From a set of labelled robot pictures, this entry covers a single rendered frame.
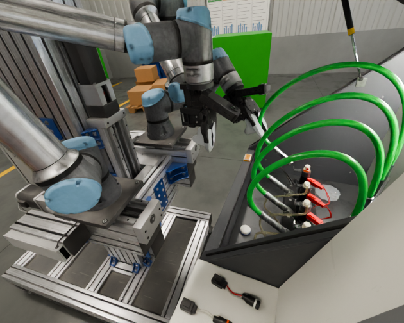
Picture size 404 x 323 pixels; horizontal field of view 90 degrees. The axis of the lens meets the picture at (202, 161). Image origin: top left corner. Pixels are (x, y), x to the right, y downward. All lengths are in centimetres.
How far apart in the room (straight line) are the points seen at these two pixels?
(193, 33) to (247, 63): 345
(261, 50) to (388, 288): 377
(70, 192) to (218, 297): 43
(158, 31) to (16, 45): 55
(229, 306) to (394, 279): 37
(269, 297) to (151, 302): 97
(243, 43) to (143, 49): 346
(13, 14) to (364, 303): 74
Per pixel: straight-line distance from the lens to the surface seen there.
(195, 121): 57
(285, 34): 711
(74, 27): 61
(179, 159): 111
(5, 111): 53
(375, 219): 35
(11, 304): 221
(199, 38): 51
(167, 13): 102
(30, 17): 62
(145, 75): 510
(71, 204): 59
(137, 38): 48
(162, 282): 149
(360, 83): 98
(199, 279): 61
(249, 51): 391
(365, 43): 748
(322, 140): 106
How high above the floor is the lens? 153
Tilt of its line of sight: 35 degrees down
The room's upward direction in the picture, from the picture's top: 6 degrees counter-clockwise
